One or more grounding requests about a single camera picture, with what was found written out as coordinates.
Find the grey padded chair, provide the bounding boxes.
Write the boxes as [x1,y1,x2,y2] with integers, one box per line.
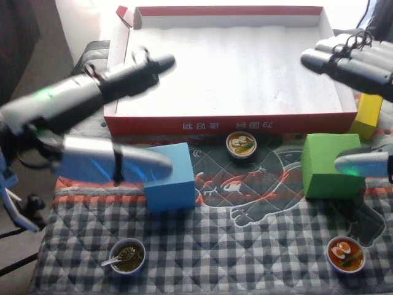
[69,39,112,78]

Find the yellow foam block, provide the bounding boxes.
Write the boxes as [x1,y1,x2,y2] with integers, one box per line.
[348,93,384,140]

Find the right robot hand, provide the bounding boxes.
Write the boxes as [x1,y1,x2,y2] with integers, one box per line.
[300,30,393,185]

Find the green cube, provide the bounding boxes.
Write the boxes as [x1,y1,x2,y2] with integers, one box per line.
[300,133,367,201]

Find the toy bowl with green beans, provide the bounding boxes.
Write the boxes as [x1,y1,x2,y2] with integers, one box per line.
[109,238,147,275]

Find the toy bowl with egg soup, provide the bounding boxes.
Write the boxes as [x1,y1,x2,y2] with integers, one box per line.
[326,235,367,275]

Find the white toy spoon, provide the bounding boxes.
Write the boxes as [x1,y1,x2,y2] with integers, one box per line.
[100,247,136,267]

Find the toy bowl with shrimp soup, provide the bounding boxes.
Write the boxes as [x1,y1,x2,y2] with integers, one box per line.
[225,130,258,160]

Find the red cardboard box tray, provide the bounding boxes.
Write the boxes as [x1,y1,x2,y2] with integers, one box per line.
[103,4,360,136]

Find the grey checked bear quilt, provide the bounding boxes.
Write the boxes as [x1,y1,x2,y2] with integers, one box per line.
[29,92,393,295]

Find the dark curtain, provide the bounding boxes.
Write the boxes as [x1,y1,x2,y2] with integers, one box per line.
[0,0,42,96]
[357,0,393,42]

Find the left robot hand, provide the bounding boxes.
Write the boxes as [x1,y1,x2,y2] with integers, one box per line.
[0,45,177,187]

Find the blue cube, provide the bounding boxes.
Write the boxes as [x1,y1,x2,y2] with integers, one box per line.
[142,141,198,214]

